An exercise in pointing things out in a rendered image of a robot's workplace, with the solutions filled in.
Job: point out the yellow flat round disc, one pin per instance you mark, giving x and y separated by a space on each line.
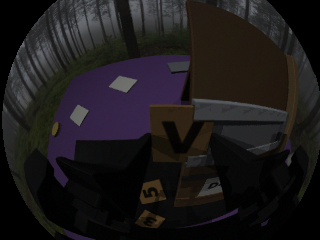
55 128

